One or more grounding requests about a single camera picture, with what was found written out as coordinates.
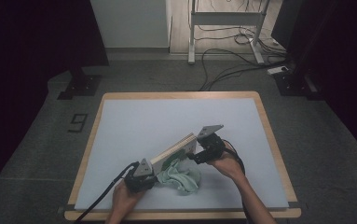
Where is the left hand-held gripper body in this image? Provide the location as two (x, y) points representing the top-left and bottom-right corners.
(123, 158), (154, 194)

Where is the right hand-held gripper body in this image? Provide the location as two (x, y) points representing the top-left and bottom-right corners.
(196, 124), (227, 162)

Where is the white caterpillar picture book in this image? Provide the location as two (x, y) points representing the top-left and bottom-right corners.
(149, 132), (199, 175)

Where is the light green cloth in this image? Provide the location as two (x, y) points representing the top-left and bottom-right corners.
(157, 158), (202, 195)

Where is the person's left hand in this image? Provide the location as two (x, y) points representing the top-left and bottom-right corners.
(112, 180), (144, 217)

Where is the person's right hand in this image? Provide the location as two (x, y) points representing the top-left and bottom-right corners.
(208, 145), (246, 184)

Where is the wooden table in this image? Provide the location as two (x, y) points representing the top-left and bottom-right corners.
(63, 91), (302, 222)

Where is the white power strip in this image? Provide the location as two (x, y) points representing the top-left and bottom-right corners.
(267, 65), (290, 77)

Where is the black stand base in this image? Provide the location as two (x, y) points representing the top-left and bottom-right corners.
(273, 69), (323, 101)
(57, 66), (103, 101)

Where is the white cabinet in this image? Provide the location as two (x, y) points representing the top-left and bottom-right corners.
(89, 0), (172, 49)

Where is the dark curtain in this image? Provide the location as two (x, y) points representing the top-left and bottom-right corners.
(272, 0), (357, 162)
(0, 0), (110, 200)

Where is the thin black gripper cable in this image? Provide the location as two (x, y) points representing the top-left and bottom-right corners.
(226, 147), (247, 175)

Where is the thick black gripper cable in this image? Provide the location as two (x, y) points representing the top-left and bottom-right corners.
(73, 161), (141, 224)

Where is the tangle of black floor cables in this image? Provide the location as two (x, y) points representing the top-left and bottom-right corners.
(194, 0), (292, 91)

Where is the white metal desk frame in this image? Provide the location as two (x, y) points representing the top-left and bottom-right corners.
(187, 0), (272, 65)

